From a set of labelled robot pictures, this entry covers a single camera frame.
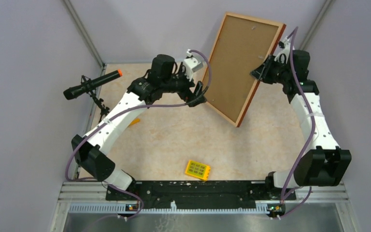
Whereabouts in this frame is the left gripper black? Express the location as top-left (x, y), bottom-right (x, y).
top-left (160, 64), bottom-right (206, 106)

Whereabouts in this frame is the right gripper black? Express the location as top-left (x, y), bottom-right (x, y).
top-left (251, 55), bottom-right (291, 85)

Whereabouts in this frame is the red wooden picture frame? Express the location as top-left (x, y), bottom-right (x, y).
top-left (202, 12), bottom-right (286, 127)

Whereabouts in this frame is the yellow handled screwdriver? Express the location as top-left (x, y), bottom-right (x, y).
top-left (129, 118), bottom-right (140, 126)

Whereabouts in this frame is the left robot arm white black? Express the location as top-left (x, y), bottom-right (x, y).
top-left (72, 49), bottom-right (209, 200)

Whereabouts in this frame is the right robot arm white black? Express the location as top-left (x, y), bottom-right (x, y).
top-left (250, 50), bottom-right (352, 199)

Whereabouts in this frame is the black mini tripod stand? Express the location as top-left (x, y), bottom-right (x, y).
top-left (81, 75), bottom-right (110, 122)

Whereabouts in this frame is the black microphone orange tip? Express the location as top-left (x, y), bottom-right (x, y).
top-left (63, 70), bottom-right (123, 100)

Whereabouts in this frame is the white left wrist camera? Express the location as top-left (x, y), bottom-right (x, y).
top-left (183, 49), bottom-right (203, 82)

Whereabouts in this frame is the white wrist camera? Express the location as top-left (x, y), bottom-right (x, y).
top-left (183, 49), bottom-right (203, 82)
top-left (274, 37), bottom-right (291, 64)

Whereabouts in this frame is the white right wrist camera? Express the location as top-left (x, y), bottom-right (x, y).
top-left (274, 37), bottom-right (291, 64)

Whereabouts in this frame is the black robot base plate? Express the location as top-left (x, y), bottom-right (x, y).
top-left (105, 180), bottom-right (282, 209)

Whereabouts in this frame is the white slotted cable duct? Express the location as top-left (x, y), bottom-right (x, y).
top-left (69, 202), bottom-right (268, 214)

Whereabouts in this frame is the aluminium rail frame front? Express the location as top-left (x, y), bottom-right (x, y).
top-left (50, 180), bottom-right (360, 232)

